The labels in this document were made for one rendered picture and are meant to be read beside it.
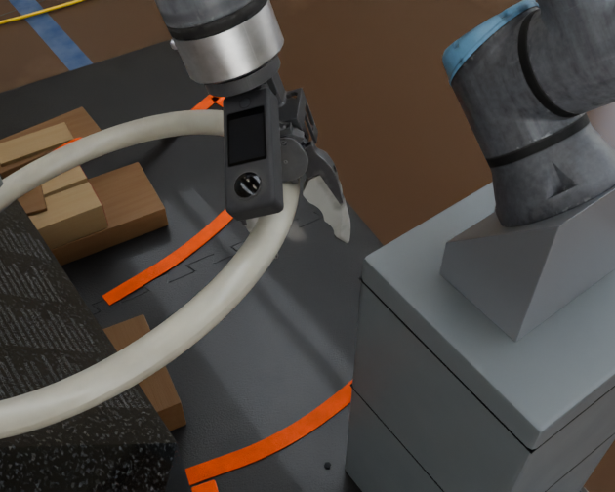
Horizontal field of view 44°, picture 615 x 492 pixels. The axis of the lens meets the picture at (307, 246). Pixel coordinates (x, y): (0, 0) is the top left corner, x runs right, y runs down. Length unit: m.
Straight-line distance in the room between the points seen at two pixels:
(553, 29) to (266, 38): 0.45
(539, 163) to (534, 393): 0.34
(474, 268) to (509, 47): 0.34
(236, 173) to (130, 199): 1.82
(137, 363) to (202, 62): 0.25
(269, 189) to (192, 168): 2.02
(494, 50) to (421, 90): 1.94
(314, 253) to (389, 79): 0.93
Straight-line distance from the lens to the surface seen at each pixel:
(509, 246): 1.10
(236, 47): 0.65
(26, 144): 2.75
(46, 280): 1.53
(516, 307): 1.17
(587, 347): 1.25
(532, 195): 1.08
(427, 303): 1.23
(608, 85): 1.00
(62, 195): 2.39
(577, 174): 1.08
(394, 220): 2.49
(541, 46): 1.02
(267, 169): 0.64
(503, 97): 1.06
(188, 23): 0.65
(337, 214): 0.75
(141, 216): 2.41
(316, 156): 0.71
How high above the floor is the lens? 1.84
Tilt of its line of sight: 50 degrees down
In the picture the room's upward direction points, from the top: straight up
